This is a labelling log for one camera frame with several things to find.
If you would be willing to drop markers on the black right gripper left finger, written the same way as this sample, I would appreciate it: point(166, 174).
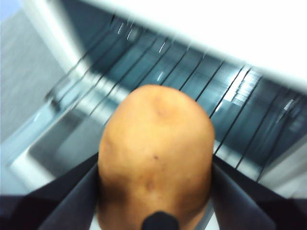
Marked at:
point(48, 208)

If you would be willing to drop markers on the white toaster oven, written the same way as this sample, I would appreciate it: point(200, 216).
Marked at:
point(239, 24)

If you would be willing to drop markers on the brown potato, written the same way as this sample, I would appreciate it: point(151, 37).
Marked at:
point(156, 155)

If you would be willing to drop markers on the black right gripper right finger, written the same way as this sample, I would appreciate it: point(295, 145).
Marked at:
point(251, 206)

